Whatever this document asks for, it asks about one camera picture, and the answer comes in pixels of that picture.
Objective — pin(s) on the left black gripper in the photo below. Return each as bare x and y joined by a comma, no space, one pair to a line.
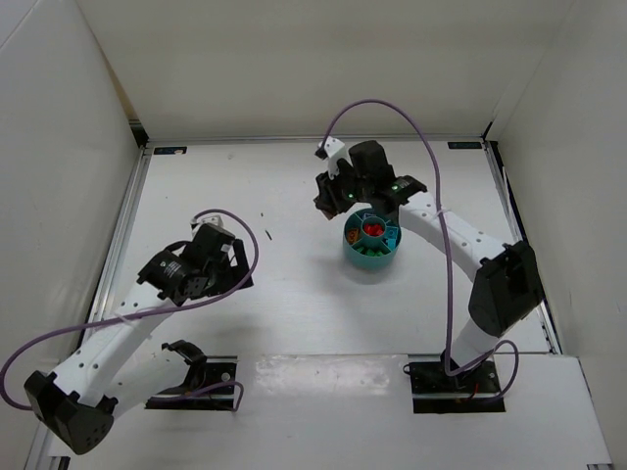
237,264

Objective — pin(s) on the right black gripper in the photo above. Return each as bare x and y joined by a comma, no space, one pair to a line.
328,194

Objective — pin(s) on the big red lego block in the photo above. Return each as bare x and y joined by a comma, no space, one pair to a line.
373,229

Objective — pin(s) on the orange studded lego brick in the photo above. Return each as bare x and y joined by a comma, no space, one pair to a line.
353,236

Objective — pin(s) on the long teal lego brick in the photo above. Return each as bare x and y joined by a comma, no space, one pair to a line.
391,240

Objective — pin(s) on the green lego cube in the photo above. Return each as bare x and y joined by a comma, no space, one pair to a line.
369,252

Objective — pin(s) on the orange lego plate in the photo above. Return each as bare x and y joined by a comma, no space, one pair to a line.
328,213

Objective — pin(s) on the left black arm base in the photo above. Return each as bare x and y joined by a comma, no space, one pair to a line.
210,383

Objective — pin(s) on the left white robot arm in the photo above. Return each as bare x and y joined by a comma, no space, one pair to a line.
80,400

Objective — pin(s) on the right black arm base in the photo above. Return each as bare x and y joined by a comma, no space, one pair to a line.
433,392

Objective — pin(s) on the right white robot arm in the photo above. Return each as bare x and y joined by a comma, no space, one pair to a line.
506,284

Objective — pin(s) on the teal divided round container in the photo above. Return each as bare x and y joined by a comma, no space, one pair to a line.
354,221

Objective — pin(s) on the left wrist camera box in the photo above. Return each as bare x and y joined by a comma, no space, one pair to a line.
209,218

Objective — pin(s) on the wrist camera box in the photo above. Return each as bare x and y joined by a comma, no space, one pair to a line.
209,218
332,150

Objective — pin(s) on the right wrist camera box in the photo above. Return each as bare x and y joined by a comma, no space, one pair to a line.
332,150

